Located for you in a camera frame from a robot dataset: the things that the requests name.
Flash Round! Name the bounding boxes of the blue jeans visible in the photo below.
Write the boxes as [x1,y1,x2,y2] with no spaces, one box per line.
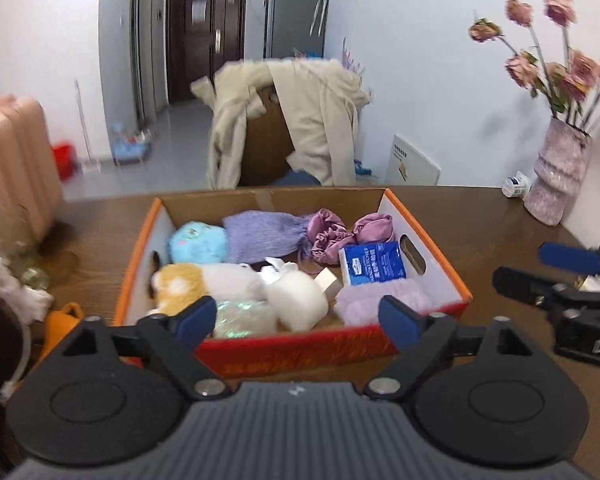
[269,169,321,187]

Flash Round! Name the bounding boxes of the orange silicone pouch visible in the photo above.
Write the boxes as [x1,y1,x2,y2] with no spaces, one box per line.
[39,302,86,362]

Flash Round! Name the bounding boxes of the white panel board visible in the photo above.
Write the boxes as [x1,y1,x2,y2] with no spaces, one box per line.
[385,133,441,187]

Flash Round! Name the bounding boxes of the small white jar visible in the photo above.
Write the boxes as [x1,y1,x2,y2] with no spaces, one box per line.
[501,170,532,200]

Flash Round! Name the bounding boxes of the grey refrigerator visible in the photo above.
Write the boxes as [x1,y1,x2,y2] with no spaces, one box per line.
[263,0,331,60]

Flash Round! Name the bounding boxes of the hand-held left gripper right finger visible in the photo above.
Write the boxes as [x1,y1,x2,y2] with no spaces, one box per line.
[364,295,536,402]

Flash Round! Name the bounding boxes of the folded clear umbrella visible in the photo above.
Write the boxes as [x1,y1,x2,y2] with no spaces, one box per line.
[309,0,331,36]

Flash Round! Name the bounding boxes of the small blue stool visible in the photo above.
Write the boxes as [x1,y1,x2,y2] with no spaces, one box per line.
[110,122,154,166]

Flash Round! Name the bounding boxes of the purple wall decal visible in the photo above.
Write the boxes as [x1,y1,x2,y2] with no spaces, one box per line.
[342,37,366,79]

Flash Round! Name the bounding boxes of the red bucket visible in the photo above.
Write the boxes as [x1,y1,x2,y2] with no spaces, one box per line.
[51,142,76,181]

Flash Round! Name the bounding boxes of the pink suitcase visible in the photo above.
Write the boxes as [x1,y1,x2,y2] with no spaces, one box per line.
[0,93,64,249]

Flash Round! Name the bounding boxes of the mauve satin scrunchie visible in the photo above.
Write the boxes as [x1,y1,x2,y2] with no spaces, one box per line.
[307,208,396,266]

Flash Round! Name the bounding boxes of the dark brown entrance door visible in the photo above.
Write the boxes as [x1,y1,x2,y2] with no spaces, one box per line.
[165,0,249,106]

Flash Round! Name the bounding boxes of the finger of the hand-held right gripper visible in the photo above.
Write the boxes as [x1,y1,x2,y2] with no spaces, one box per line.
[537,241,600,277]
[492,265,600,312]

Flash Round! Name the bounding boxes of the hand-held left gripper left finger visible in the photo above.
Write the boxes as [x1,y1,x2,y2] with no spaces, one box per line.
[55,295,231,401]

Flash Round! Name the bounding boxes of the brown chair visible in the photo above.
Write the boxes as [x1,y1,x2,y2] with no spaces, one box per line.
[237,87,296,187]

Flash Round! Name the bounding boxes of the yellow and white plush toy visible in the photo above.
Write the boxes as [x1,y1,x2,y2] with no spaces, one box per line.
[149,262,266,319]

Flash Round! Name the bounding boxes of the dried pink rose bouquet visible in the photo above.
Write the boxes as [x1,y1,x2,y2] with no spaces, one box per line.
[468,0,600,134]

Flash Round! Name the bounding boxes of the beige coat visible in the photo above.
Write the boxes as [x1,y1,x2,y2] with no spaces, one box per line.
[189,58,372,191]

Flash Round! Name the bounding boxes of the red cardboard box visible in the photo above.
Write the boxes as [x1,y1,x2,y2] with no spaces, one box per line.
[112,187,474,379]

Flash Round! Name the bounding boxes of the blue plush toy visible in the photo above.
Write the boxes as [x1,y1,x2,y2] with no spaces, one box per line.
[168,222,229,265]

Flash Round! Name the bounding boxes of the white bath sponge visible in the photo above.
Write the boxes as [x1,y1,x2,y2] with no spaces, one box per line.
[259,257,330,332]

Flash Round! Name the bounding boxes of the white charging cable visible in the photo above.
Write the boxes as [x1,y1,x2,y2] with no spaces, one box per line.
[0,310,34,404]

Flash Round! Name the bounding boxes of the pink fluffy headband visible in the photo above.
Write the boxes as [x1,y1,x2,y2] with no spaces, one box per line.
[334,279,434,326]

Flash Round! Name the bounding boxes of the white mop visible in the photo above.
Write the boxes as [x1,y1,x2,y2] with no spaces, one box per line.
[73,78,101,175]

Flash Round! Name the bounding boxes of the pink textured vase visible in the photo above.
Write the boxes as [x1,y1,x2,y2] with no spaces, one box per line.
[523,117,594,226]

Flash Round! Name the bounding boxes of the blue tissue packet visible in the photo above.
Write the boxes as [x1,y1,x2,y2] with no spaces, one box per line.
[338,240,407,287]

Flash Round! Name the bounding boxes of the purple drawstring pouch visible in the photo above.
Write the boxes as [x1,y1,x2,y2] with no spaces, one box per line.
[222,209,314,265]

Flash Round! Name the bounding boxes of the clear glass jar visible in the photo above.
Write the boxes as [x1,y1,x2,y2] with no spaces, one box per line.
[9,239,51,291]

